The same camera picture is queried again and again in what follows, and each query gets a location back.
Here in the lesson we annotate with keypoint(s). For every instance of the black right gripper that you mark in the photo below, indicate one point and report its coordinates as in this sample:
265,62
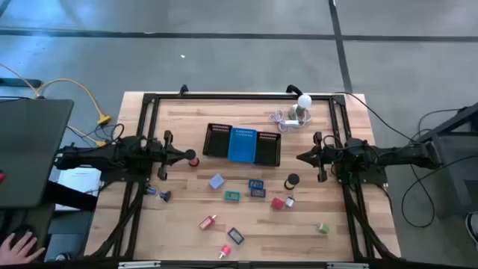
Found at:
325,157

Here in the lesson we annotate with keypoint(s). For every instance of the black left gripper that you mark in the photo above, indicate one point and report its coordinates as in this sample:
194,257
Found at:
162,155

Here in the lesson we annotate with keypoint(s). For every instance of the red sand hourglass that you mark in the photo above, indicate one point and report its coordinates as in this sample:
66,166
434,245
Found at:
193,162

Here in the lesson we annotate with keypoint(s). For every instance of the grey cube charger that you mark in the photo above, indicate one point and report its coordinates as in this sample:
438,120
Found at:
217,181

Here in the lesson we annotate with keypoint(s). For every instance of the silver wall charger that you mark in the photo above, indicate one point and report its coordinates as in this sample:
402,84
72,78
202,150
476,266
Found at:
290,202

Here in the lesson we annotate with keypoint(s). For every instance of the red charger silver prongs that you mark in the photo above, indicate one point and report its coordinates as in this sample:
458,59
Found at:
277,203

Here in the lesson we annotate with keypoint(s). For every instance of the dark blue digital clock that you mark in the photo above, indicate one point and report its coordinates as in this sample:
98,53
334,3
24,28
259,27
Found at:
235,235
258,193

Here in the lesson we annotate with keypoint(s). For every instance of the green and white charger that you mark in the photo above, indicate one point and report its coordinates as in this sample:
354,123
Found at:
323,228

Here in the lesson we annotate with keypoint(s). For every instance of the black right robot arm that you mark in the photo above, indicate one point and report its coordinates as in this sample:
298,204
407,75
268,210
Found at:
392,153

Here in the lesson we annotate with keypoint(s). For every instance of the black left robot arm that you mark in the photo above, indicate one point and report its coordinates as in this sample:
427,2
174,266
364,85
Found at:
93,157

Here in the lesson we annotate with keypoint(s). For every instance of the black plastic basket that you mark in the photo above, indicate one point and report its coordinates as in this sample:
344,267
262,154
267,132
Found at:
268,149
216,142

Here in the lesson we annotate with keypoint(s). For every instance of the white bulb table lamp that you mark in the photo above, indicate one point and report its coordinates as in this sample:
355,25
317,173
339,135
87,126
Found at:
304,101

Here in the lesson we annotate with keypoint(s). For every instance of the blue plastic basket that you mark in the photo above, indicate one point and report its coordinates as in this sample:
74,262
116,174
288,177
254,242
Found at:
242,145

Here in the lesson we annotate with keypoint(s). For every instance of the teal digital clock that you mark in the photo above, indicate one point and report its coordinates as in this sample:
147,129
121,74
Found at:
232,195

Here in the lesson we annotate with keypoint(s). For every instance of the pink bottle upper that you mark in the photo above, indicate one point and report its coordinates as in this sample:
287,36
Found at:
207,222

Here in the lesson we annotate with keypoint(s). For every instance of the pink bottle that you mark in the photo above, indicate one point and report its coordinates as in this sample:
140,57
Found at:
207,222
225,250

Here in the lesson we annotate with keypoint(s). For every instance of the white paper booklet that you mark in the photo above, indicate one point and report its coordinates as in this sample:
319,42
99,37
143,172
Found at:
80,179

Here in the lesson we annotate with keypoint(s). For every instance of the pink bottle lower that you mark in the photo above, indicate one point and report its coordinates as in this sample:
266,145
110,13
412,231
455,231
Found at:
225,250

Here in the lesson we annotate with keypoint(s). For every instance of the black side table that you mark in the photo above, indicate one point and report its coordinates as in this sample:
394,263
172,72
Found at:
453,175

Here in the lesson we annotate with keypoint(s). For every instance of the dark grey side desk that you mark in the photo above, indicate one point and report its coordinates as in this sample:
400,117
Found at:
33,149

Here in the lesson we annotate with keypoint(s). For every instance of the black mouse pad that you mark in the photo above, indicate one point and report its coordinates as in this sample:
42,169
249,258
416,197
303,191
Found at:
43,220

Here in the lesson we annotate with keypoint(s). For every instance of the black floor bar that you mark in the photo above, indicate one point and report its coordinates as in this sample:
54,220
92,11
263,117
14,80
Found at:
20,83

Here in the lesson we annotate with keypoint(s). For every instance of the person's shoe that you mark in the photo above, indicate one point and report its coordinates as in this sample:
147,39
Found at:
473,226

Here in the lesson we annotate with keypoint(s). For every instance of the small red item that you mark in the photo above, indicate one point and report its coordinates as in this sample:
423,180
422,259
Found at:
2,177

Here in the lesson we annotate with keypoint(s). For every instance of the person's hand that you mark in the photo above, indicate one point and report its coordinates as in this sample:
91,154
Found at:
16,252

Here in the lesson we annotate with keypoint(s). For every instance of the black aluminium rig frame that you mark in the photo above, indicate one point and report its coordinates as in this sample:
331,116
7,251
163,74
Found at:
242,96

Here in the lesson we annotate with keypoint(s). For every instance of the silver metal bracket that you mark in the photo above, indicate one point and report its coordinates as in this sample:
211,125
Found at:
348,265
139,265

